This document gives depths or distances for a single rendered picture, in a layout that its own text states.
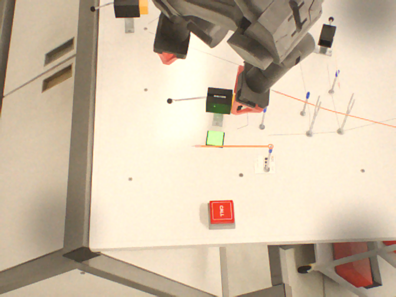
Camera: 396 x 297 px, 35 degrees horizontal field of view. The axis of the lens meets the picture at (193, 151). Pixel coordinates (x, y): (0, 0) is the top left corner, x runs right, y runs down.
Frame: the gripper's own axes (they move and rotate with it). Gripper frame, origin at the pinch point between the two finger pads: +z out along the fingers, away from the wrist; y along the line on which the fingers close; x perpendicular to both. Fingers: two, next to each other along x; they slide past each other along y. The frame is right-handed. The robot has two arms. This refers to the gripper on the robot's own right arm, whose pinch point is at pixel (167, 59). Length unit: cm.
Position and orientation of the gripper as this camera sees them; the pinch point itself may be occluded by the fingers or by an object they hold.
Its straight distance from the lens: 132.3
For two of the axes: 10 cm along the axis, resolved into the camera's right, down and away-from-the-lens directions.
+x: -9.7, -2.0, -1.0
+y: 1.3, -8.6, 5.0
